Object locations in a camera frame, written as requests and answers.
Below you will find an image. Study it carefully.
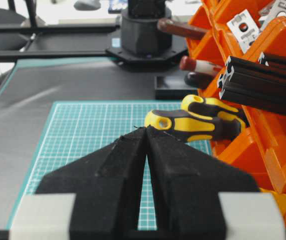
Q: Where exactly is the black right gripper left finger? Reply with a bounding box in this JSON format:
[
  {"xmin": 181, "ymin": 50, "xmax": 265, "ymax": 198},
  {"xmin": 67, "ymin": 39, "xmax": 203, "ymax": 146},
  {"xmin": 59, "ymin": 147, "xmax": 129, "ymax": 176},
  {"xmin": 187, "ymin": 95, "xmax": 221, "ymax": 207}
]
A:
[{"xmin": 35, "ymin": 128, "xmax": 146, "ymax": 240}]

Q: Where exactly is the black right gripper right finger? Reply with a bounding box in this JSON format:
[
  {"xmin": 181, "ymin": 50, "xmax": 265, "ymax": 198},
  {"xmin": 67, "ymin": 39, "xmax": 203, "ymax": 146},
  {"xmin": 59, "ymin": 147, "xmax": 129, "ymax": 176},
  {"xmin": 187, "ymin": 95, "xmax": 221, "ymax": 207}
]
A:
[{"xmin": 146, "ymin": 126, "xmax": 259, "ymax": 240}]

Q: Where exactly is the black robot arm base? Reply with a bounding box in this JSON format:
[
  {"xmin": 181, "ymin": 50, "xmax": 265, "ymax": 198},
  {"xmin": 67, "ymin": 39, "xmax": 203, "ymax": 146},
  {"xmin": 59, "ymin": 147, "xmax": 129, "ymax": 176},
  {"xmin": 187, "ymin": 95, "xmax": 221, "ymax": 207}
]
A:
[{"xmin": 106, "ymin": 0, "xmax": 187, "ymax": 64}]

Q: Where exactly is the small black tray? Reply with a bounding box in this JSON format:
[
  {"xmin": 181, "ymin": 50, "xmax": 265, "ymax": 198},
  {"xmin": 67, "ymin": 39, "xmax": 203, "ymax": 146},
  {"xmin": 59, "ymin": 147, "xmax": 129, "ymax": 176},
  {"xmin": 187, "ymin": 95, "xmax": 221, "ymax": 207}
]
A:
[{"xmin": 154, "ymin": 76, "xmax": 198, "ymax": 100}]

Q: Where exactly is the black aluminium extrusion bar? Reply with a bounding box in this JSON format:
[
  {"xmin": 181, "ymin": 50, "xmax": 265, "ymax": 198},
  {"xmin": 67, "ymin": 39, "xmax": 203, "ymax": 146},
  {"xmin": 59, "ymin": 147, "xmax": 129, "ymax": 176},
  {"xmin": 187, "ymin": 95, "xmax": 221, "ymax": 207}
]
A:
[{"xmin": 217, "ymin": 56, "xmax": 286, "ymax": 116}]

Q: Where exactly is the red white handled screwdriver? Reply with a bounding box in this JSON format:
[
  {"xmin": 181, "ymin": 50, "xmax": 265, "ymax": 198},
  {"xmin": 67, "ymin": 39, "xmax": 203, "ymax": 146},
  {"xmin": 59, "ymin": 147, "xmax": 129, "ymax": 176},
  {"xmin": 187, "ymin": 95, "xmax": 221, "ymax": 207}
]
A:
[{"xmin": 179, "ymin": 56, "xmax": 223, "ymax": 77}]

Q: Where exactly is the brown handled screwdriver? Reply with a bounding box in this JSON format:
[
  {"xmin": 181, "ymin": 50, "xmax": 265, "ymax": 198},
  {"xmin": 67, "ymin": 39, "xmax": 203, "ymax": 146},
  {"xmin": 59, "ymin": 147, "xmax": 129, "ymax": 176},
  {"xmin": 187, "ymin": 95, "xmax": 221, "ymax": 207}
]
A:
[{"xmin": 157, "ymin": 18, "xmax": 208, "ymax": 40}]

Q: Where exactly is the silver corner bracket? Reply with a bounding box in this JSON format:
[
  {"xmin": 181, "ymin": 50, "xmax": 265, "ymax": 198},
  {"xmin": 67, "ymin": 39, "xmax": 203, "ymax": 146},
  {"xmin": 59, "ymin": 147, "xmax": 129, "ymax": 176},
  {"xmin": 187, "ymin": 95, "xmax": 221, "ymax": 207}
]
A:
[{"xmin": 227, "ymin": 9, "xmax": 259, "ymax": 54}]

